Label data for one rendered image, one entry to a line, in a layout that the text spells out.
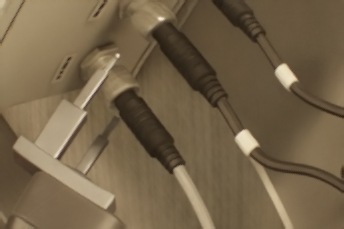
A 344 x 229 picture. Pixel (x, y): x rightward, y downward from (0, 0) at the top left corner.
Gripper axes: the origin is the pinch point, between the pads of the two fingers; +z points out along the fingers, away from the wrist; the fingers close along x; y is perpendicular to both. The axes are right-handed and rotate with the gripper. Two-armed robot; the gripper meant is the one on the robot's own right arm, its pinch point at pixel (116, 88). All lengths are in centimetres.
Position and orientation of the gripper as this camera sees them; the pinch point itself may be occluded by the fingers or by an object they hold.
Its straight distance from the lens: 85.9
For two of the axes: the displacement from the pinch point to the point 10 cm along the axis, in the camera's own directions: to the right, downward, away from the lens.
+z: 5.3, -7.2, 4.4
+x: 0.1, -5.1, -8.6
